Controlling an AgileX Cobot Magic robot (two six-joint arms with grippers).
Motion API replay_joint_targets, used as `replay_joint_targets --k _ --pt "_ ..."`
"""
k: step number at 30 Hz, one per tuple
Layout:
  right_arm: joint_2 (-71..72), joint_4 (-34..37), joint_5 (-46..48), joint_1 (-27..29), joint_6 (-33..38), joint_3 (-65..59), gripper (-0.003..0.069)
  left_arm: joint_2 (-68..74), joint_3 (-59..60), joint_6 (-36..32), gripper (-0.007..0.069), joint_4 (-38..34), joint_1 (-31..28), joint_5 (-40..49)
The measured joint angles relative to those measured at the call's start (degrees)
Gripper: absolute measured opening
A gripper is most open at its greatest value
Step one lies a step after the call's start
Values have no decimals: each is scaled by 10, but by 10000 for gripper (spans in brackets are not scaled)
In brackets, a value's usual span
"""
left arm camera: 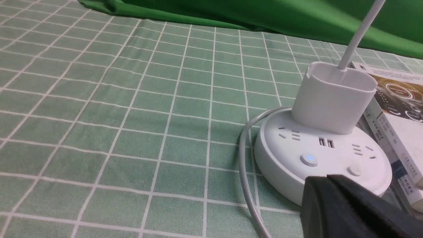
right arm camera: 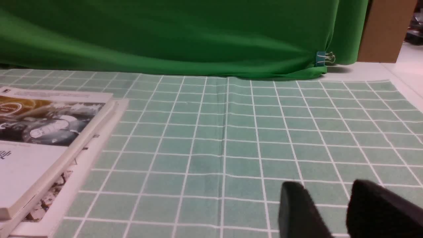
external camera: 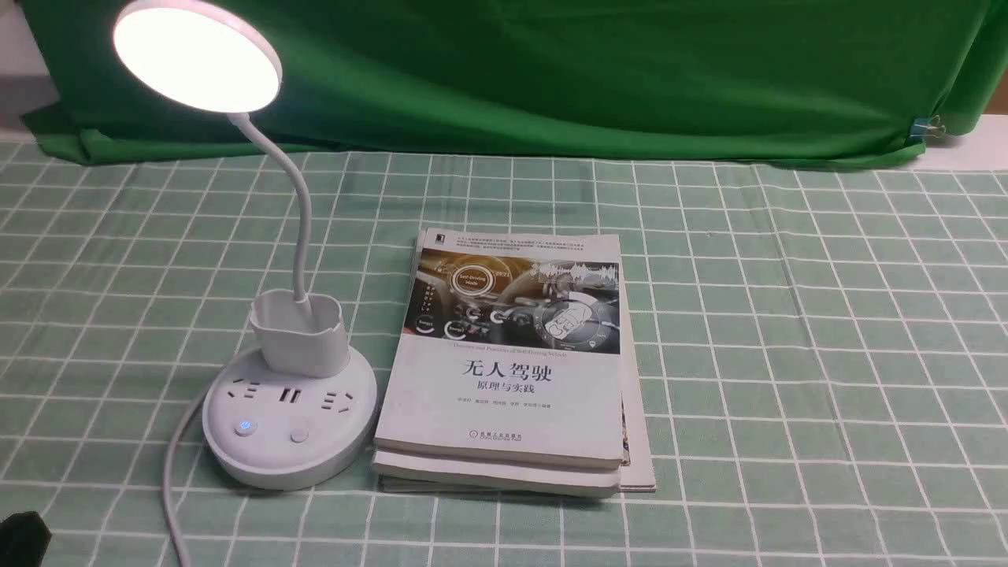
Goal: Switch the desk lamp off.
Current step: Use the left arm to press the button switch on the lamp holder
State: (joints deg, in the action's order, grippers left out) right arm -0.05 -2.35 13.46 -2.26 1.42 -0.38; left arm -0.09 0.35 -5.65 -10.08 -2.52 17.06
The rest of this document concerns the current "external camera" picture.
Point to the white desk lamp with base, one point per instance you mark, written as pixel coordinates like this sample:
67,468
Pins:
294,410

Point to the green checkered tablecloth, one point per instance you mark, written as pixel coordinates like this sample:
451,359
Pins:
822,357

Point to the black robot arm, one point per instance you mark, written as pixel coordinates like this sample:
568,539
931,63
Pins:
25,538

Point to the top white self-driving book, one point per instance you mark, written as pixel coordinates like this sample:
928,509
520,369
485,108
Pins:
478,264

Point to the middle white book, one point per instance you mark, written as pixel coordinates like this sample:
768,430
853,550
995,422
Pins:
412,473

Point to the green backdrop cloth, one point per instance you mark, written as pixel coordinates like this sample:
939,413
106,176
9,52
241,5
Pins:
808,84

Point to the blue binder clip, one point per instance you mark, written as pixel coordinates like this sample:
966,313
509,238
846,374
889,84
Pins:
924,128

